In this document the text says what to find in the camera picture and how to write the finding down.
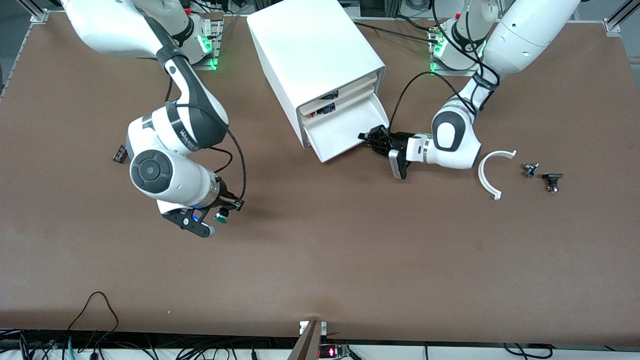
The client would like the white plastic drawer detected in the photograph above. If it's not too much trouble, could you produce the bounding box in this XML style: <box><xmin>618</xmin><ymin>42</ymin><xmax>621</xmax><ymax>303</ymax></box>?
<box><xmin>300</xmin><ymin>72</ymin><xmax>378</xmax><ymax>117</ymax></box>
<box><xmin>301</xmin><ymin>85</ymin><xmax>377</xmax><ymax>126</ymax></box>
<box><xmin>302</xmin><ymin>95</ymin><xmax>391</xmax><ymax>164</ymax></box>

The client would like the white drawer cabinet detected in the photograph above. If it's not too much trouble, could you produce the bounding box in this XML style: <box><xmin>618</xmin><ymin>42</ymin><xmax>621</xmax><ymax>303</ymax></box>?
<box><xmin>246</xmin><ymin>0</ymin><xmax>387</xmax><ymax>149</ymax></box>

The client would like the black button contact component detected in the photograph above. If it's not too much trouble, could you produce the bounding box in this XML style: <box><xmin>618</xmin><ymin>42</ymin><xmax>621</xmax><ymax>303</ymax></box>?
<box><xmin>542</xmin><ymin>172</ymin><xmax>564</xmax><ymax>194</ymax></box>

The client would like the white curved plastic arc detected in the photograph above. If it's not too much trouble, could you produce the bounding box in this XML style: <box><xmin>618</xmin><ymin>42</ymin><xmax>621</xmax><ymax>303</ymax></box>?
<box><xmin>478</xmin><ymin>149</ymin><xmax>518</xmax><ymax>201</ymax></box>

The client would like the small red display device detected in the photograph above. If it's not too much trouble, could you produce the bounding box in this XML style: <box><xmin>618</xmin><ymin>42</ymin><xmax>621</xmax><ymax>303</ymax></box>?
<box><xmin>318</xmin><ymin>344</ymin><xmax>352</xmax><ymax>360</ymax></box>

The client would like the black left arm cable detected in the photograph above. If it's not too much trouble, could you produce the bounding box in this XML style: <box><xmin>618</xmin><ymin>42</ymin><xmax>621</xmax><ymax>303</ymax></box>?
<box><xmin>388</xmin><ymin>0</ymin><xmax>501</xmax><ymax>137</ymax></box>

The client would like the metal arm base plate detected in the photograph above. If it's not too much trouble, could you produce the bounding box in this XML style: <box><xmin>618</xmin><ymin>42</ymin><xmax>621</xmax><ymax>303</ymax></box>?
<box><xmin>428</xmin><ymin>26</ymin><xmax>484</xmax><ymax>78</ymax></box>
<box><xmin>192</xmin><ymin>12</ymin><xmax>223</xmax><ymax>71</ymax></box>

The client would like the black cable on table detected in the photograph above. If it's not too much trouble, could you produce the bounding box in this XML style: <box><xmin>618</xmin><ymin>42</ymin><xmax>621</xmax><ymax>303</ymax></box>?
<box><xmin>352</xmin><ymin>15</ymin><xmax>445</xmax><ymax>47</ymax></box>

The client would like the black looped cable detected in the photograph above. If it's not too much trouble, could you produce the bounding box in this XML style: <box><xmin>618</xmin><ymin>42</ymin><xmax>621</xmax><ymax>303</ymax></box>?
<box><xmin>67</xmin><ymin>291</ymin><xmax>121</xmax><ymax>351</ymax></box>

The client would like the aluminium camera post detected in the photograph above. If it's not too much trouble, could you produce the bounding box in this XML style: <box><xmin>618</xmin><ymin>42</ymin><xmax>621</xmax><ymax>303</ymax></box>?
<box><xmin>287</xmin><ymin>320</ymin><xmax>329</xmax><ymax>360</ymax></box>

